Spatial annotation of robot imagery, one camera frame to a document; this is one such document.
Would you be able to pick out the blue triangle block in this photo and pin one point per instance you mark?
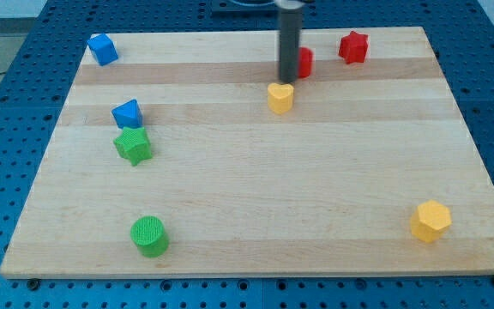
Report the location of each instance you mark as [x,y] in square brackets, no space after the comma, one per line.
[128,115]

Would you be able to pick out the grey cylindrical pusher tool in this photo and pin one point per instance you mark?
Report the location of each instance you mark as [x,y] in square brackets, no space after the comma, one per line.
[290,17]

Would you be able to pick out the red cylinder block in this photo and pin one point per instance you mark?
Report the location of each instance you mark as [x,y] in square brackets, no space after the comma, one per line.
[305,62]

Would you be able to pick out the blue cube block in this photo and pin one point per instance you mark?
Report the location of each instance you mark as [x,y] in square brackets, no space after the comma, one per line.
[103,49]

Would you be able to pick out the green star block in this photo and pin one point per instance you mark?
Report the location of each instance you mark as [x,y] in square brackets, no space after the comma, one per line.
[133,145]

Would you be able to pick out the red star block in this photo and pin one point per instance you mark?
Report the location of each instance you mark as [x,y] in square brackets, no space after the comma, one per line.
[353,47]

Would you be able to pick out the green cylinder block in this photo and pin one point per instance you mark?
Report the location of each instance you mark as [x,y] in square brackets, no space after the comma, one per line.
[149,236]

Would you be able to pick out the wooden board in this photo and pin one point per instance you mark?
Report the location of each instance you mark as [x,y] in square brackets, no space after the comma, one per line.
[325,189]

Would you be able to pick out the yellow hexagon block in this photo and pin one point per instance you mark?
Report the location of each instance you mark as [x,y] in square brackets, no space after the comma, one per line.
[430,221]

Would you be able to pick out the yellow heart block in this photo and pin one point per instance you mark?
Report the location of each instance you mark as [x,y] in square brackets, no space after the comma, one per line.
[280,97]

